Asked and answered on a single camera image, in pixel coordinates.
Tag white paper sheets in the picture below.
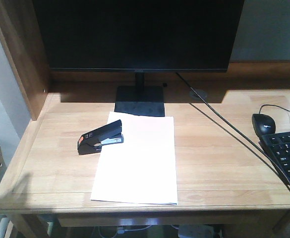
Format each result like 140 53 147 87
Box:
90 112 178 205

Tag black stapler orange button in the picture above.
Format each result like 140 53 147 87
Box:
77 119 123 155

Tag wooden desk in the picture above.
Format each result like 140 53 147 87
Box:
0 0 290 238

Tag black computer monitor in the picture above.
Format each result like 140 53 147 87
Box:
33 0 244 116

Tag black computer mouse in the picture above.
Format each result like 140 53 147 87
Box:
252 114 276 137

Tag white power strip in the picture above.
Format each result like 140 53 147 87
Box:
178 225 223 238

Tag black computer keyboard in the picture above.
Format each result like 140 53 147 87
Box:
260 131 290 181

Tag black monitor cable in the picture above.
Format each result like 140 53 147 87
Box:
175 71 290 238

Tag white charger cable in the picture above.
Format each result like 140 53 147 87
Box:
90 224 152 238

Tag black mouse cable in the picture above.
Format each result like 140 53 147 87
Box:
259 104 290 131

